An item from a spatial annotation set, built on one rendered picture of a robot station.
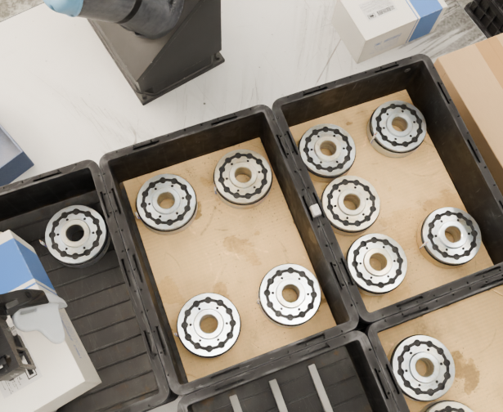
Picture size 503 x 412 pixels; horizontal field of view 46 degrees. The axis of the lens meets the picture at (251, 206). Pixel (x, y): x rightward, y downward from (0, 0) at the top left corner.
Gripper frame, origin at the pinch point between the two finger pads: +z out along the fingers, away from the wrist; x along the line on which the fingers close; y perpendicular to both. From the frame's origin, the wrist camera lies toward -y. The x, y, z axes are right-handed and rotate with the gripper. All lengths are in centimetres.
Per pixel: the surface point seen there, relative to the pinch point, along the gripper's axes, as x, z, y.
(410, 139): 69, 25, -1
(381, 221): 57, 28, 8
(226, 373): 19.9, 19.7, 16.8
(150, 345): 12.2, 19.8, 7.5
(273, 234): 39.0, 28.4, 0.7
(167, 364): 13.2, 18.3, 11.3
